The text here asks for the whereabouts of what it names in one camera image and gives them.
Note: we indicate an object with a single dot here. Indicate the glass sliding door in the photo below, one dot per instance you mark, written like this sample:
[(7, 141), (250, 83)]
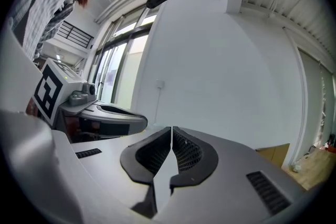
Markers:
[(118, 60)]

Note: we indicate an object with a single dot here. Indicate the large open cardboard box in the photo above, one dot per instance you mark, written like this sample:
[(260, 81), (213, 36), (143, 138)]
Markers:
[(275, 154)]

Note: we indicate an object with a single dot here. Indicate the small white object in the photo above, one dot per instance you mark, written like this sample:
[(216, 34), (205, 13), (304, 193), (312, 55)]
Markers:
[(296, 168)]

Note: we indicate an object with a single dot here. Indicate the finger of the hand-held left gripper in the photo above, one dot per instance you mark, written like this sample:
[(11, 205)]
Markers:
[(136, 123)]

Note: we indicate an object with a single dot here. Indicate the person's plaid shirt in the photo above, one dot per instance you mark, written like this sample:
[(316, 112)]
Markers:
[(52, 2)]

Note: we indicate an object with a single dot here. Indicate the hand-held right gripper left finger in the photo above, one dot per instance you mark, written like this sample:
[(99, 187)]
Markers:
[(105, 165)]

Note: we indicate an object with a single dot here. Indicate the black metal railing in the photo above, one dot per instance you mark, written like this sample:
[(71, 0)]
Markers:
[(76, 34)]

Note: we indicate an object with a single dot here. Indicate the grey door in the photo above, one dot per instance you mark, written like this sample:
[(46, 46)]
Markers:
[(312, 99)]

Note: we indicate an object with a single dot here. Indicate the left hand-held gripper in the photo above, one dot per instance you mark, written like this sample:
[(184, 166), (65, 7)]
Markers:
[(47, 91)]

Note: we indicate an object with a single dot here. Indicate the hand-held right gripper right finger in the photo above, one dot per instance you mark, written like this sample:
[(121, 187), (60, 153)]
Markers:
[(223, 191)]

